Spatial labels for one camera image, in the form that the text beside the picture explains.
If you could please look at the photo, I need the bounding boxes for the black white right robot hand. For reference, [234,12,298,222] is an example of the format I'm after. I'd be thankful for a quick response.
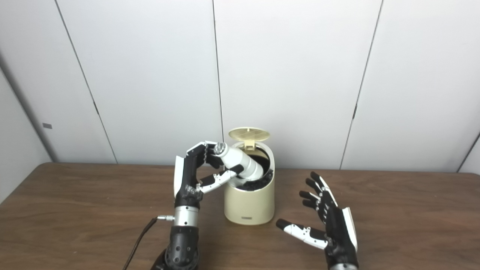
[276,172,359,267]

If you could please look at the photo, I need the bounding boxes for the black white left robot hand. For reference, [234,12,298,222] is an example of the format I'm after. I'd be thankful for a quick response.
[174,141,244,209]

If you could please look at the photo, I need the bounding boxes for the small white plastic bottle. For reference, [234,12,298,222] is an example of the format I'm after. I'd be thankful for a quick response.
[214,142,264,180]

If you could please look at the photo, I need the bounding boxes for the cream-colored bin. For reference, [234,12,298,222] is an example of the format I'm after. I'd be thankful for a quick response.
[224,142,275,225]

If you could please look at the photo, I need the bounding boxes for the cream round bin lid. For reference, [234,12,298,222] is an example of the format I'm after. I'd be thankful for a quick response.
[228,127,271,151]

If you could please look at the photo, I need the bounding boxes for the black bin liner bag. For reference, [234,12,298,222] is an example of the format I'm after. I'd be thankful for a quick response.
[234,171,273,192]

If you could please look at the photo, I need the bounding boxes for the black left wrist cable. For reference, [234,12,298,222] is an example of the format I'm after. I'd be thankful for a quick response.
[123,215,175,270]

